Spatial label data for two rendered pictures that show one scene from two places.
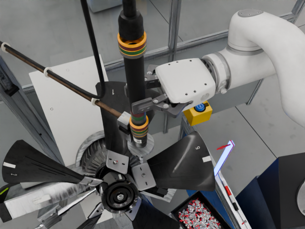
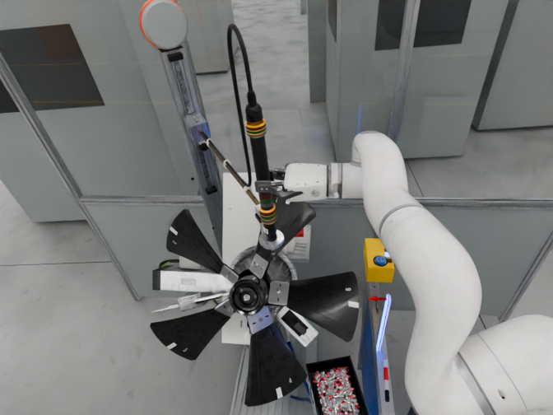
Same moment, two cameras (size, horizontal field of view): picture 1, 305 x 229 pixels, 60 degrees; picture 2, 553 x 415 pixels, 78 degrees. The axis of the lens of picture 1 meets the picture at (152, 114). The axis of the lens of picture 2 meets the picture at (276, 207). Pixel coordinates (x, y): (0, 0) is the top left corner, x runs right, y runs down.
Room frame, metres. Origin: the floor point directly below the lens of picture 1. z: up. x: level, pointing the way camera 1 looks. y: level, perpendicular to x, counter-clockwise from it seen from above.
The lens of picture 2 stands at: (-0.25, -0.36, 2.13)
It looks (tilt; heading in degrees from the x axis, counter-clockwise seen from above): 40 degrees down; 33
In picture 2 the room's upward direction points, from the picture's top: 7 degrees counter-clockwise
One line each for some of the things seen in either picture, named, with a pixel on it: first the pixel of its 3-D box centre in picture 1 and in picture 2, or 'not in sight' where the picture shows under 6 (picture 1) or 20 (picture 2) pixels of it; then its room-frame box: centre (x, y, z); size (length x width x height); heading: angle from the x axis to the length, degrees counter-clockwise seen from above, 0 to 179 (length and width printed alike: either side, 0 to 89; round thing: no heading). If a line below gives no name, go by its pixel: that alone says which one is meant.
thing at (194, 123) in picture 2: not in sight; (197, 128); (0.66, 0.55, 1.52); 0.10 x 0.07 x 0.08; 56
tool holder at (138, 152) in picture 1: (136, 134); (268, 226); (0.31, 0.04, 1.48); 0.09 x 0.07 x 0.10; 56
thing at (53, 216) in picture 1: (51, 218); (188, 303); (0.19, 0.36, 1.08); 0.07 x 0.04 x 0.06; 122
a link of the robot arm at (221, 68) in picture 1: (213, 74); (335, 181); (0.37, -0.13, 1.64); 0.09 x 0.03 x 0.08; 21
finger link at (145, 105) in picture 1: (150, 108); (267, 189); (0.28, 0.00, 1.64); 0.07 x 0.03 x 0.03; 111
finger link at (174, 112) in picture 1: (178, 100); (292, 189); (0.30, -0.05, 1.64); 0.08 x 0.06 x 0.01; 171
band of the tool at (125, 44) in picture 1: (132, 43); (256, 128); (0.31, 0.03, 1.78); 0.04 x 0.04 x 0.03
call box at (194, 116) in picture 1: (194, 106); (378, 260); (0.71, -0.20, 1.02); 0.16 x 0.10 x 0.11; 21
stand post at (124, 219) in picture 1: (119, 210); not in sight; (0.36, 0.19, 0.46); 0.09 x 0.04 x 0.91; 111
